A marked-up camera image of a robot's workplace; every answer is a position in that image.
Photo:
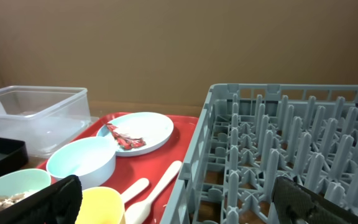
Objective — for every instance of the light blue bowl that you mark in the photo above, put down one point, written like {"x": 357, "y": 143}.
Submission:
{"x": 92, "y": 160}

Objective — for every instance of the white plastic spoon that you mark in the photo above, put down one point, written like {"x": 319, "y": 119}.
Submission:
{"x": 135, "y": 189}

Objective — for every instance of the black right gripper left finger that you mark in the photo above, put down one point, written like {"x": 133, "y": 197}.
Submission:
{"x": 57, "y": 204}

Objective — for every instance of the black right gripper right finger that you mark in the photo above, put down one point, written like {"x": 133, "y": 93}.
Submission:
{"x": 294, "y": 202}

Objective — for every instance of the red snack wrapper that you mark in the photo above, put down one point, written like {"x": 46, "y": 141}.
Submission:
{"x": 124, "y": 141}

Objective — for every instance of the clear plastic bin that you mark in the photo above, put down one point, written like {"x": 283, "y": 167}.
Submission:
{"x": 44, "y": 117}

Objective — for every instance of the grey dishwasher rack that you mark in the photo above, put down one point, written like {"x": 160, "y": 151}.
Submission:
{"x": 248, "y": 135}

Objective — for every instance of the green bowl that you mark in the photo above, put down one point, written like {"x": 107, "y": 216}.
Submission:
{"x": 24, "y": 180}

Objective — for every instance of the yellow plastic cup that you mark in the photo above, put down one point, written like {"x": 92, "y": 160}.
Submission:
{"x": 101, "y": 205}

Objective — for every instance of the white plastic fork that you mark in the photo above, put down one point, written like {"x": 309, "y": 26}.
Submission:
{"x": 139, "y": 211}

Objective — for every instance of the light blue plate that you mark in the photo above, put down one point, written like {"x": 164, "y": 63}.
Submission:
{"x": 154, "y": 128}

